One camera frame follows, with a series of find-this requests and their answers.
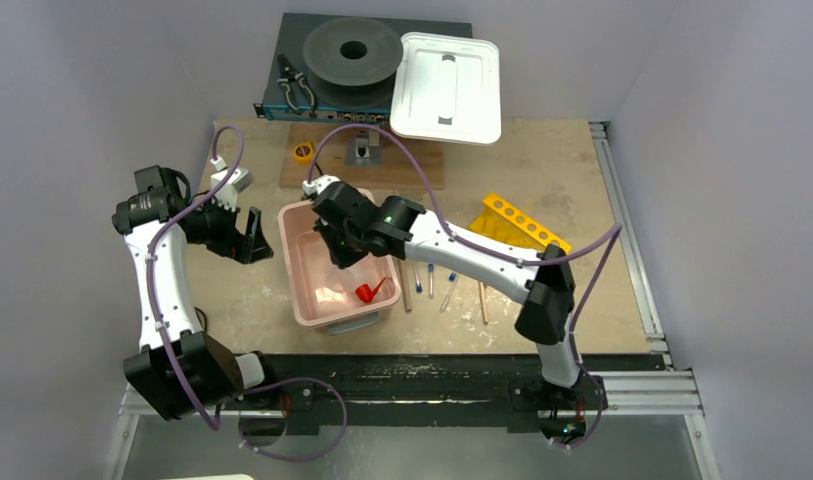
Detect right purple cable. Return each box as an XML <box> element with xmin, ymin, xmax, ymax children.
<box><xmin>305</xmin><ymin>123</ymin><xmax>624</xmax><ymax>372</ymax></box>

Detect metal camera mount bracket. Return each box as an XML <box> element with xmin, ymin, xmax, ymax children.
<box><xmin>345</xmin><ymin>128</ymin><xmax>382</xmax><ymax>167</ymax></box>

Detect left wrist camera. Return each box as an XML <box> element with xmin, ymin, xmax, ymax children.
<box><xmin>210</xmin><ymin>156</ymin><xmax>254</xmax><ymax>210</ymax></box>

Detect black handled pliers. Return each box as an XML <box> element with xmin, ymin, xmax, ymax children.
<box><xmin>277</xmin><ymin>54</ymin><xmax>318</xmax><ymax>115</ymax></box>

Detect white plastic bin lid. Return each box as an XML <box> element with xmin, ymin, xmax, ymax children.
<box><xmin>389</xmin><ymin>32</ymin><xmax>502</xmax><ymax>146</ymax></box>

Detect thin wooden stick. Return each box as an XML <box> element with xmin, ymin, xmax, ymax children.
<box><xmin>478</xmin><ymin>282</ymin><xmax>490</xmax><ymax>325</ymax></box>

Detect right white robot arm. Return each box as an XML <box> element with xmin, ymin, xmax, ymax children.
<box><xmin>302</xmin><ymin>175</ymin><xmax>583</xmax><ymax>407</ymax></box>

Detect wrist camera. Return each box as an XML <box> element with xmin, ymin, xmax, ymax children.
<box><xmin>210</xmin><ymin>156</ymin><xmax>254</xmax><ymax>210</ymax></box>
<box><xmin>302</xmin><ymin>175</ymin><xmax>331</xmax><ymax>200</ymax></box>

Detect dark network switch box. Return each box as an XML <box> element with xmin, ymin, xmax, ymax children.
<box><xmin>253</xmin><ymin>13</ymin><xmax>473</xmax><ymax>125</ymax></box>

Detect yellow tape measure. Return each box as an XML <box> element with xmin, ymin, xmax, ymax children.
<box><xmin>292</xmin><ymin>142</ymin><xmax>316</xmax><ymax>165</ymax></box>

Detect grey bin latch handle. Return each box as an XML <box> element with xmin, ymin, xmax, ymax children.
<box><xmin>327</xmin><ymin>312</ymin><xmax>381</xmax><ymax>335</ymax></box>

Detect yellow test tube rack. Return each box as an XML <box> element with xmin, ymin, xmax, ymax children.
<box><xmin>469</xmin><ymin>193</ymin><xmax>572</xmax><ymax>253</ymax></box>

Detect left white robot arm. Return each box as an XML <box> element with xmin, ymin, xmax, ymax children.
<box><xmin>112</xmin><ymin>165</ymin><xmax>280</xmax><ymax>420</ymax></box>

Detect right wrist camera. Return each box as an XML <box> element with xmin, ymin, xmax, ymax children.
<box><xmin>302</xmin><ymin>175</ymin><xmax>331</xmax><ymax>200</ymax></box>

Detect blue capped test tube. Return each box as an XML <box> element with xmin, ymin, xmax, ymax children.
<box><xmin>413</xmin><ymin>263</ymin><xmax>423</xmax><ymax>294</ymax></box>

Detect red capped wash bottle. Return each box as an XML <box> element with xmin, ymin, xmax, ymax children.
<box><xmin>339</xmin><ymin>265</ymin><xmax>390</xmax><ymax>305</ymax></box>

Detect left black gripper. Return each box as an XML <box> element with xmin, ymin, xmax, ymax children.
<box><xmin>185</xmin><ymin>190</ymin><xmax>271</xmax><ymax>263</ymax></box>

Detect pink plastic bin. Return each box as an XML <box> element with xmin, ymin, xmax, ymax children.
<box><xmin>277</xmin><ymin>188</ymin><xmax>403</xmax><ymax>329</ymax></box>

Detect thick wooden dowel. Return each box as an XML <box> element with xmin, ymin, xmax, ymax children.
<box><xmin>396</xmin><ymin>260</ymin><xmax>413</xmax><ymax>313</ymax></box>

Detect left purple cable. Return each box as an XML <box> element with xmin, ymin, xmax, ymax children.
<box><xmin>145</xmin><ymin>125</ymin><xmax>246</xmax><ymax>432</ymax></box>

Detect grey filament spool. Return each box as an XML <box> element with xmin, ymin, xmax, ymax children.
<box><xmin>303</xmin><ymin>17</ymin><xmax>404</xmax><ymax>111</ymax></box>

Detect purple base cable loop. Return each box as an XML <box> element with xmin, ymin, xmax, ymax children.
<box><xmin>238</xmin><ymin>377</ymin><xmax>350</xmax><ymax>464</ymax></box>

